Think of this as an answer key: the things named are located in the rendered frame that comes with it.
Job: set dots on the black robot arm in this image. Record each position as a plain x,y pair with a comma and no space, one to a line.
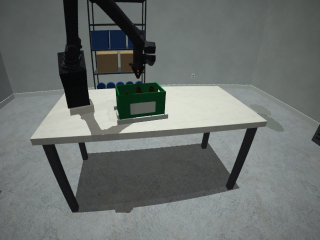
72,53

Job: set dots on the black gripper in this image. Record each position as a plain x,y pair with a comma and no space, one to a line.
136,66

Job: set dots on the green crate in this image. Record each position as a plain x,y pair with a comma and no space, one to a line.
134,105

